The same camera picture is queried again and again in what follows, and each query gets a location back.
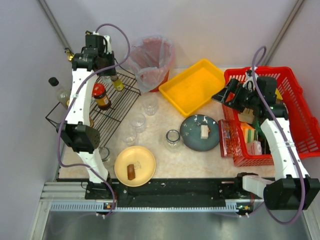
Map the dark sauce bottle black cap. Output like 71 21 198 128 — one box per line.
48 77 71 109

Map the grey cable duct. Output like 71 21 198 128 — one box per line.
50 201 252 213

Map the small yellow label bottle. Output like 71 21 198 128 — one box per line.
110 75 124 92

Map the red snack packet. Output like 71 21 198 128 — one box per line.
218 119 234 158

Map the glass jar metal rim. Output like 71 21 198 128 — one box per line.
165 129 182 152

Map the black wire rack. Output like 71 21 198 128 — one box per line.
45 67 142 151

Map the colourful sponge stack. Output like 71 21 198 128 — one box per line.
240 122 258 144

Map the beige plate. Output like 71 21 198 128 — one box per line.
114 146 157 187

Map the red bin with plastic bag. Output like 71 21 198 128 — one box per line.
126 35 176 93

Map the white cake piece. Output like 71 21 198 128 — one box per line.
200 125 210 139

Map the brown paper box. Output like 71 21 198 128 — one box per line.
238 112 255 124

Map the red plastic basket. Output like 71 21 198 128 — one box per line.
222 66 320 167

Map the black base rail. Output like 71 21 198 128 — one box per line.
84 177 281 208

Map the brown sausage piece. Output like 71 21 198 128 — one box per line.
127 164 136 181

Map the glass jar left front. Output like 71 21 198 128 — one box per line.
99 147 113 167

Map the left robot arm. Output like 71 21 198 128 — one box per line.
56 32 117 184

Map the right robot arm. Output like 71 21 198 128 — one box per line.
212 76 320 210

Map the pink white packet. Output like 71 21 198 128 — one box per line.
246 140 263 156

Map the green bag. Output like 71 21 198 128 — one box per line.
252 118 264 138

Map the red lid chili jar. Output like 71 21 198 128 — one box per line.
92 83 112 111

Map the sauce bottle yellow cap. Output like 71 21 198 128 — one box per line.
89 117 95 128

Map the yellow plastic tray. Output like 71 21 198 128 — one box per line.
159 59 225 118

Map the glass oil bottle gold spout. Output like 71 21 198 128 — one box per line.
64 47 75 62

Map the dark teal plate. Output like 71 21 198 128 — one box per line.
179 114 220 152

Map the clear glass cup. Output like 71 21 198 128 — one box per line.
142 96 159 116
129 112 147 133
121 129 138 146

